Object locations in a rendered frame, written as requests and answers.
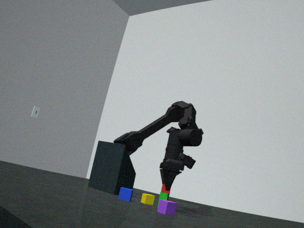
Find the yellow block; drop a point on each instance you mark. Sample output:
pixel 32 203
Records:
pixel 147 199

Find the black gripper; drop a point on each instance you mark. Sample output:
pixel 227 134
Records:
pixel 171 166

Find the blue block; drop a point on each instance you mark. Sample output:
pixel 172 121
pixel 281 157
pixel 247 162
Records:
pixel 125 194

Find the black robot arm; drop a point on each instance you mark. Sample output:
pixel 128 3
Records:
pixel 188 135

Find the purple block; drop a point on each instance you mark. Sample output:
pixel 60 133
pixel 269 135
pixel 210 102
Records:
pixel 167 207

